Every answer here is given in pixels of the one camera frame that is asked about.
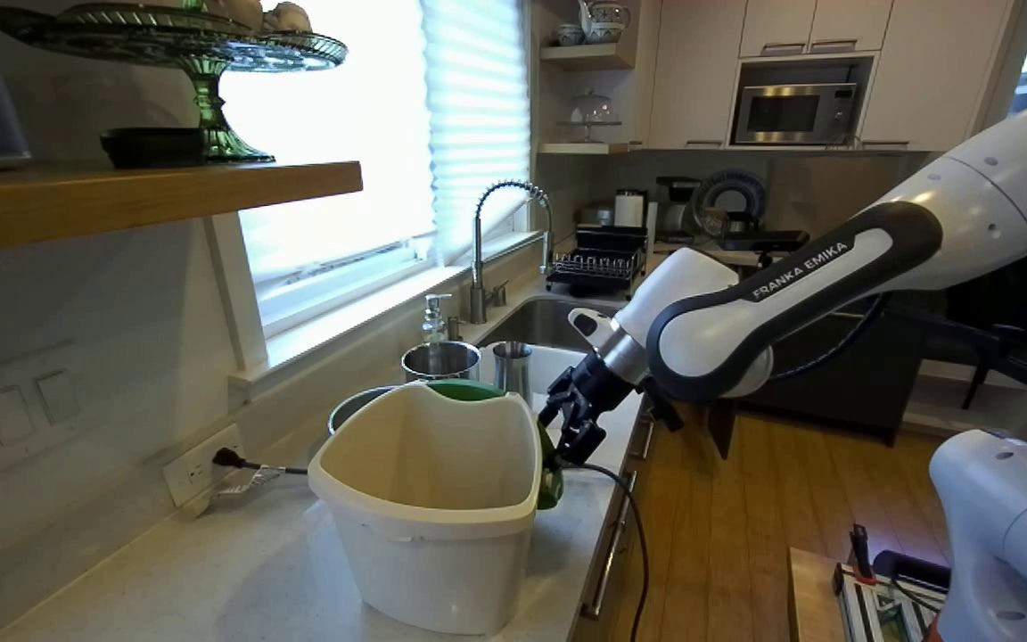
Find chrome kitchen faucet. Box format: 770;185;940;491
466;179;557;327

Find white upper wall cabinets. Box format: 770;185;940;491
652;0;1022;154

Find white light switch plate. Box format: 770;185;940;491
0;340;92;483

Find white framed kitchen window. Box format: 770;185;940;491
208;0;544;377

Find tall stainless steel canister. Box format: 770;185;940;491
489;340;536;405

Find large stainless steel pot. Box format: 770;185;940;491
394;340;486;385

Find small black bowl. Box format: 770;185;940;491
101;124;211;170

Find dark kitchen island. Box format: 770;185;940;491
652;229;956;449

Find stainless steel microwave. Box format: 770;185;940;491
727;54;877;149

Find white pleated window blind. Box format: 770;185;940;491
419;0;536;263

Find green glass cake stand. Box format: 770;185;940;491
0;0;354;168

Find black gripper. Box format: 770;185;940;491
530;350;649;479

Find white wall outlet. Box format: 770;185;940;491
159;425;246;521

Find black dish rack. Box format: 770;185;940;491
543;224;649;299

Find wooden wall shelf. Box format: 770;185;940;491
0;160;368;258

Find green plastic bin lid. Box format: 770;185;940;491
419;376;567;514

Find robot mounting cart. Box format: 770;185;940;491
788;521;960;642

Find white plastic compost bin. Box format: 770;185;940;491
306;382;544;639

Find glass soap dispenser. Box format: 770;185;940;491
418;289;457;350

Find steel cabinet pull handle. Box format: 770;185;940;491
581;415;656;622

